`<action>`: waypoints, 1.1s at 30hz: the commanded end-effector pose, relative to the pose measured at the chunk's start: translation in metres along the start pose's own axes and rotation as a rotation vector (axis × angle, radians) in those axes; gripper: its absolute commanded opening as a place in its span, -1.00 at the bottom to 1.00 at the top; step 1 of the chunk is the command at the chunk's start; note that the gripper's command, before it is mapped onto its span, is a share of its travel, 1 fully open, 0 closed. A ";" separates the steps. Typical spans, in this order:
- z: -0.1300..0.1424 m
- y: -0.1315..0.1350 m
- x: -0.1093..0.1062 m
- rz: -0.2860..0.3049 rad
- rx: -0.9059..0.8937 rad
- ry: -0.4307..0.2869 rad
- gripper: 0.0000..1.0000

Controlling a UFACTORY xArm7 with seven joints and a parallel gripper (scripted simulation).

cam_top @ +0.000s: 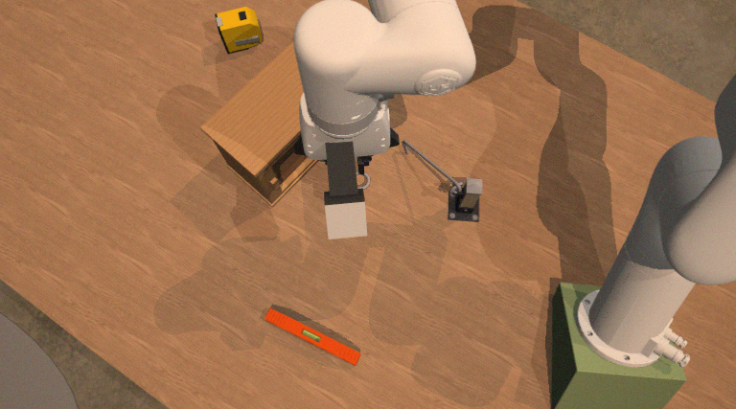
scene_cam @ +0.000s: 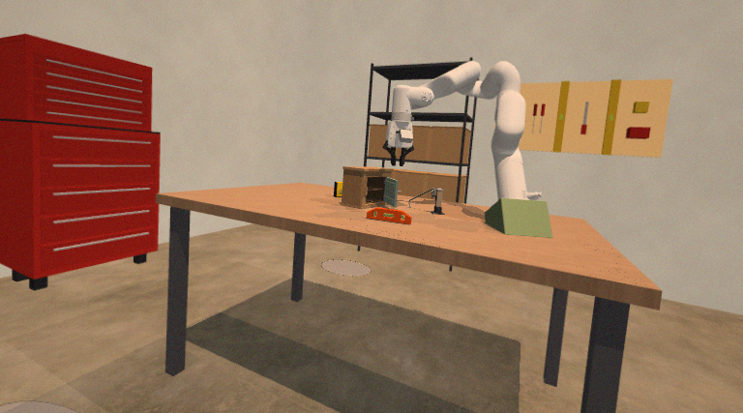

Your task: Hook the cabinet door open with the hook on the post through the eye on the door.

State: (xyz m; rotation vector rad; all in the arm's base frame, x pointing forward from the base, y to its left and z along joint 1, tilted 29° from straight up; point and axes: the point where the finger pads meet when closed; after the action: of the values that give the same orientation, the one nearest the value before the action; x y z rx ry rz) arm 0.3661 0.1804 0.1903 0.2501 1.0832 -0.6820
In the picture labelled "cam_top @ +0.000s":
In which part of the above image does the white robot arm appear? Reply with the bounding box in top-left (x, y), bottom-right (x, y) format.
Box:
top-left (293, 0), bottom-right (736, 368)

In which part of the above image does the brown wooden cabinet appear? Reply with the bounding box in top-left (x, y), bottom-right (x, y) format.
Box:
top-left (200, 42), bottom-right (319, 208)

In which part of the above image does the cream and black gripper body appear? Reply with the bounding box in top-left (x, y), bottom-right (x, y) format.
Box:
top-left (299, 93), bottom-right (390, 160)

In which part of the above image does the orange spirit level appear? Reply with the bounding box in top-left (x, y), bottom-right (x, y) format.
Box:
top-left (265, 308), bottom-right (361, 365)

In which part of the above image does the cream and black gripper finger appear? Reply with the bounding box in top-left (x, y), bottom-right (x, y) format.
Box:
top-left (294, 136), bottom-right (327, 165)
top-left (357, 127), bottom-right (400, 175)

